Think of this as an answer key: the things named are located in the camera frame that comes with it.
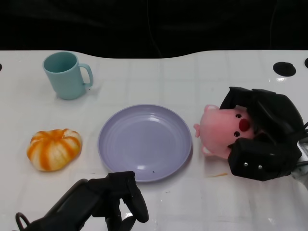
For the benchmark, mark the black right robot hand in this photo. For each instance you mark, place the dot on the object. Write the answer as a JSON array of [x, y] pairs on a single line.
[[272, 120]]

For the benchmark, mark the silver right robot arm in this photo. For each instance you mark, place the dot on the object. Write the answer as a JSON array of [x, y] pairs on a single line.
[[303, 151]]

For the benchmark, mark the orange striped bread toy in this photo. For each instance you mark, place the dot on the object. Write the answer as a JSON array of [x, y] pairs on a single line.
[[54, 151]]

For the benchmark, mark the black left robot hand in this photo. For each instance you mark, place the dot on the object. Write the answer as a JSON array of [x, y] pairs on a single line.
[[79, 204]]

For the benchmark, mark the thin orange sliver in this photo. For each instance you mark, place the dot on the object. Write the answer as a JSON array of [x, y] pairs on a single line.
[[217, 175]]

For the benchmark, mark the lilac plastic plate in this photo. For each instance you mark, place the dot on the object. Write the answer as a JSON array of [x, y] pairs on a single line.
[[144, 142]]

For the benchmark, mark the black backdrop cloth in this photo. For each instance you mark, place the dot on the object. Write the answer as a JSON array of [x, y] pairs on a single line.
[[96, 24]]

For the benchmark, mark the pink plush pig doll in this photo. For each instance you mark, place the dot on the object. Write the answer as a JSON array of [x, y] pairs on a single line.
[[216, 130]]

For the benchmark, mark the teal plastic mug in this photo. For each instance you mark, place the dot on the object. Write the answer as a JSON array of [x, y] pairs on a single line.
[[65, 79]]

